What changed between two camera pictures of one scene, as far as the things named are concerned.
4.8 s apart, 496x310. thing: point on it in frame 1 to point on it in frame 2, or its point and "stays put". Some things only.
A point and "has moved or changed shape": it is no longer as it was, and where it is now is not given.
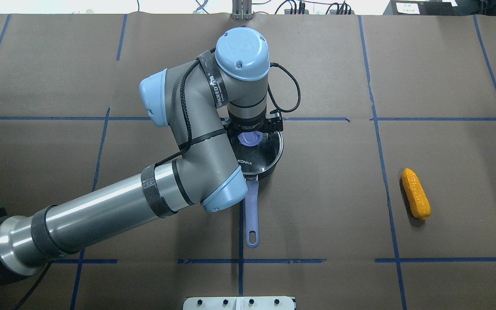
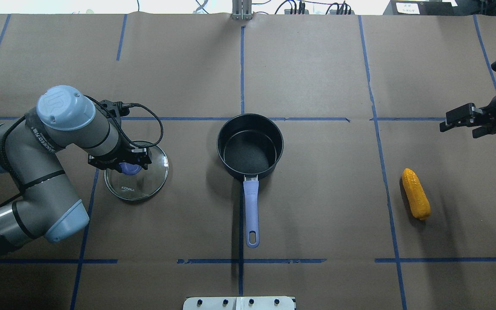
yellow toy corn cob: x=416 y=194 stays put
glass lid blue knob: x=258 y=152 has moved or changed shape
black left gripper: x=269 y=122 to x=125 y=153
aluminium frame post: x=242 y=9 stays put
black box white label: x=421 y=7 stays put
